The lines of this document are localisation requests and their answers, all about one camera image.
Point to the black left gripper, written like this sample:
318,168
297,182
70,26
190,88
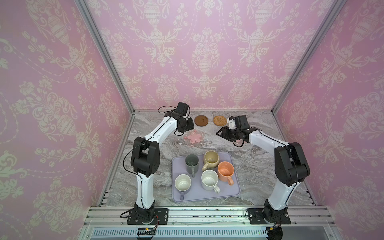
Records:
191,125

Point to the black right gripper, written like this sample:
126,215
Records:
229,133

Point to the woven rattan round coaster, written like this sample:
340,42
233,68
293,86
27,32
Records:
220,121

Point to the brown wooden round coaster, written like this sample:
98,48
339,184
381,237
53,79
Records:
201,120

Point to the orange mug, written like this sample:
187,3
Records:
225,172

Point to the pink flower silicone coaster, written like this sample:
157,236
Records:
238,143

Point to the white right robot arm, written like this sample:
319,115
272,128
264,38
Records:
290,164

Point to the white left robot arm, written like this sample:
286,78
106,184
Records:
146,159

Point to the yellow beige mug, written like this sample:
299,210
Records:
211,160

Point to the grey green mug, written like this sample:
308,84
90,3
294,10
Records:
192,164

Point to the lilac plastic tray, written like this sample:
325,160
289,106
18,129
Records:
197,192

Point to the white cream mug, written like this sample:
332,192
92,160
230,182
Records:
209,181

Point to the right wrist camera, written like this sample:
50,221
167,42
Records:
239,122

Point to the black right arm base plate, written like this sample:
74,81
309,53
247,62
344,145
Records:
265,216

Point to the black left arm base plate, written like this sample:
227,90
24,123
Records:
148,217

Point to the white perforated cable duct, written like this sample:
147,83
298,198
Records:
180,232

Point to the aluminium front frame rail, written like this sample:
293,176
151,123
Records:
296,216

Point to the aluminium corner frame post left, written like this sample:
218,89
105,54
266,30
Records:
101,46

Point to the aluminium corner frame post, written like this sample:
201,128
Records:
101,46
319,35

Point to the aluminium corner frame post right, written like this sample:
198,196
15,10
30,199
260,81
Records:
319,35

